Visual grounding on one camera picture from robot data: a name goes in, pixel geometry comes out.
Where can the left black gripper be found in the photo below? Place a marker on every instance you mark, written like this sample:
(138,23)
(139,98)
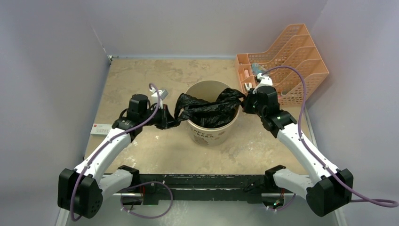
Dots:
(166,120)

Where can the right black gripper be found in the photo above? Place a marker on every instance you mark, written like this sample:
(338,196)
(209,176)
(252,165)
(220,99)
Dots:
(246,105)

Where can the black plastic trash bag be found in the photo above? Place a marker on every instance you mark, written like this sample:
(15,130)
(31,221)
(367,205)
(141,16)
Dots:
(209,114)

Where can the orange plastic file organizer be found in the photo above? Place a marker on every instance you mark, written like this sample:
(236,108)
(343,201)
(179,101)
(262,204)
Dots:
(295,64)

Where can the beige round trash bin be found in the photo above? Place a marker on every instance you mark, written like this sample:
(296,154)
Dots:
(208,90)

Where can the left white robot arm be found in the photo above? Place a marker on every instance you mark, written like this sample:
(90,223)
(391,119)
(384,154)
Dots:
(82,190)

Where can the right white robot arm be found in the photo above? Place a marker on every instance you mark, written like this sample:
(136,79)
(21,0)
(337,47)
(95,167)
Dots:
(325,188)

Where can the white stapler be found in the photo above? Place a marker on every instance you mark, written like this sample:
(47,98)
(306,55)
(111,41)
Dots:
(248,86)

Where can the teal packet in organizer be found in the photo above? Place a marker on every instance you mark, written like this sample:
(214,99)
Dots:
(257,69)

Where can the white small box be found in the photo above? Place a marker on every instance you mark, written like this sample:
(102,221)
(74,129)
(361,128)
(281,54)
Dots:
(100,129)

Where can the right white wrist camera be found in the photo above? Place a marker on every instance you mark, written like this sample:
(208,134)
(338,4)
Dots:
(263,80)

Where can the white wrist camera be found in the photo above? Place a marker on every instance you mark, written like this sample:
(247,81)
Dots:
(158,96)
(263,80)

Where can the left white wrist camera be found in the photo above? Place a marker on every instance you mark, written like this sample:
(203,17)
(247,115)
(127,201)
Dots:
(158,96)

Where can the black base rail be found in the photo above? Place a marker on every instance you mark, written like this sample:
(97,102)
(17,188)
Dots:
(253,189)

